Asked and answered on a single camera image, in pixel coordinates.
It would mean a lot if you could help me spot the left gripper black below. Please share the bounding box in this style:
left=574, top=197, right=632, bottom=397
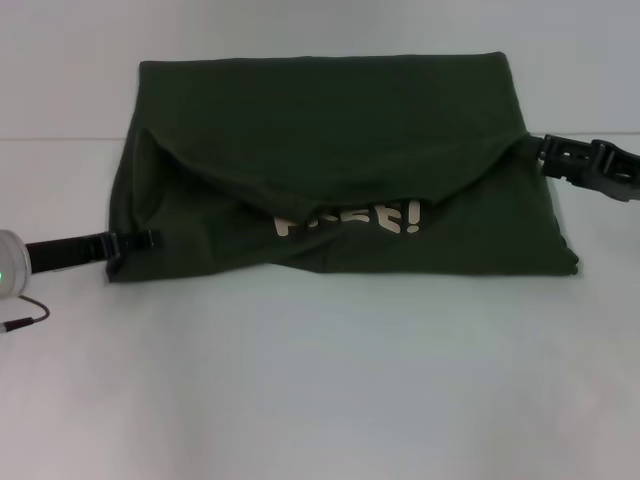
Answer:
left=26, top=228, right=164, bottom=277

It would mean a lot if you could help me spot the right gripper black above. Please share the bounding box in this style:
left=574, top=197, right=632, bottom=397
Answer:
left=529, top=131, right=640, bottom=204

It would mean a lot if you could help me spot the dark green t-shirt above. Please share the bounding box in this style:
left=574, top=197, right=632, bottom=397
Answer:
left=104, top=49, right=582, bottom=287

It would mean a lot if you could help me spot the left gripper cable with plug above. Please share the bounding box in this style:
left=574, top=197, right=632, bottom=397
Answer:
left=0, top=296, right=52, bottom=334

